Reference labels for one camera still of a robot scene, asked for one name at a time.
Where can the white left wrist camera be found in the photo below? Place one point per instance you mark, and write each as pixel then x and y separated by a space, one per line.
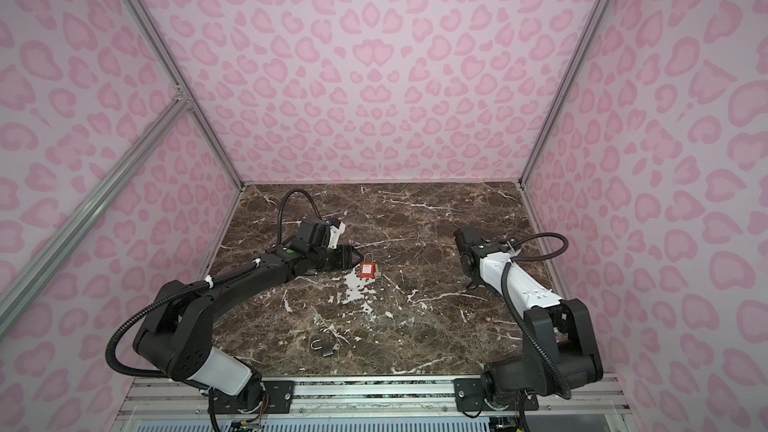
pixel 335 228

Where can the small black padlock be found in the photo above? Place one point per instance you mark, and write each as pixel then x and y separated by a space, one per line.
pixel 325 348

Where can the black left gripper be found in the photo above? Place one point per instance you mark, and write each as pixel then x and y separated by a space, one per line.
pixel 346 256

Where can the aluminium corner frame post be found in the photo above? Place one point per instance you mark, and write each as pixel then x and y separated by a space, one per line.
pixel 162 51
pixel 578 57

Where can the red padlock with steel shackle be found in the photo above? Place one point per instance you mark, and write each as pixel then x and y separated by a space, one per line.
pixel 367 267

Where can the aluminium diagonal frame bar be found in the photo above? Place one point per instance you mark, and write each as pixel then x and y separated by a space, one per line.
pixel 39 271

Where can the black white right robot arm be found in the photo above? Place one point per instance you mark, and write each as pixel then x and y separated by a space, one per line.
pixel 559 345

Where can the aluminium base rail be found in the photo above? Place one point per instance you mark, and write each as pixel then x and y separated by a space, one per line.
pixel 372 403

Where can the aluminium corner frame post right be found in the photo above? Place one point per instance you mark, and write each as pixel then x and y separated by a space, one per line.
pixel 578 57

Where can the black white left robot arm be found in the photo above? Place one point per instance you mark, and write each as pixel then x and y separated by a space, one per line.
pixel 176 336

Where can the aluminium corner frame post left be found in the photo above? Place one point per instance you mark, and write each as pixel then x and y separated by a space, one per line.
pixel 162 51

